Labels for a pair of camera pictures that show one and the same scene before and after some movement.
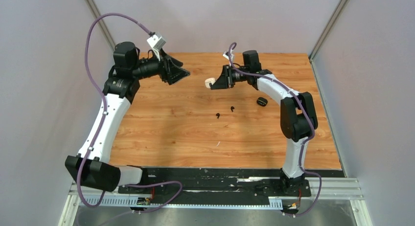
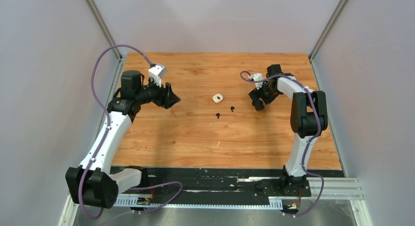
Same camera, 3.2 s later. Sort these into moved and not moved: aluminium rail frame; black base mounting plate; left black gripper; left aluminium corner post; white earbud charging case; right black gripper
Moved: right black gripper; left black gripper; white earbud charging case
Not moved: left aluminium corner post; black base mounting plate; aluminium rail frame
